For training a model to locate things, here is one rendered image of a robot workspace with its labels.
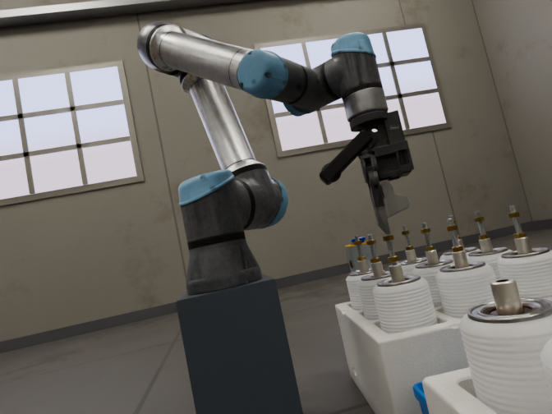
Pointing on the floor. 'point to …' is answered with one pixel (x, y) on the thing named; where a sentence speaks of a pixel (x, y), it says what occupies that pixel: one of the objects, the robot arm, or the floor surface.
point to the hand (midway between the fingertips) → (382, 227)
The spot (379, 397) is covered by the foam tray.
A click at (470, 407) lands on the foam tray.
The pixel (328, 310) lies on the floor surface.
